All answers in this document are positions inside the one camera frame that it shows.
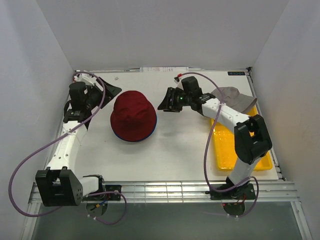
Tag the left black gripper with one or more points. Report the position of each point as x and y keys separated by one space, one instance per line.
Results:
x=111 y=92

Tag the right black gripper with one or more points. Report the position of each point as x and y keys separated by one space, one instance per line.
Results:
x=168 y=106

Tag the blue bucket hat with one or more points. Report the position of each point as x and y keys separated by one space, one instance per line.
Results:
x=130 y=131

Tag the dark red hat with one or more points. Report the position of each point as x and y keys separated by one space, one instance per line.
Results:
x=132 y=106

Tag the grey cap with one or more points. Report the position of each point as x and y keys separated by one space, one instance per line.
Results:
x=234 y=99

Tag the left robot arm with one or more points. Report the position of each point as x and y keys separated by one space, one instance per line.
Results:
x=57 y=183

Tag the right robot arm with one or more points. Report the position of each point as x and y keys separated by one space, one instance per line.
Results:
x=251 y=137

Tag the papers at back edge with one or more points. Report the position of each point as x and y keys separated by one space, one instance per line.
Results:
x=164 y=69

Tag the dark corner label sticker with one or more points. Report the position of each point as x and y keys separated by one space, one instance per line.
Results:
x=236 y=73

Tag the yellow plastic tray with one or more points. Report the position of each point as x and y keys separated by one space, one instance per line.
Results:
x=224 y=148

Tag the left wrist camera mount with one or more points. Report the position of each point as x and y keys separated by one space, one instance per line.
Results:
x=85 y=78

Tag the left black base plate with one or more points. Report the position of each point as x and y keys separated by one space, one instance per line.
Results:
x=110 y=196

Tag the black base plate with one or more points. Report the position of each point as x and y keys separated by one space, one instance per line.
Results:
x=110 y=196
x=245 y=191

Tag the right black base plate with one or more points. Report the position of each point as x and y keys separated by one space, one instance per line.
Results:
x=245 y=191

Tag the aluminium front rail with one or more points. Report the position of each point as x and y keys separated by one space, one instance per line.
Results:
x=194 y=192

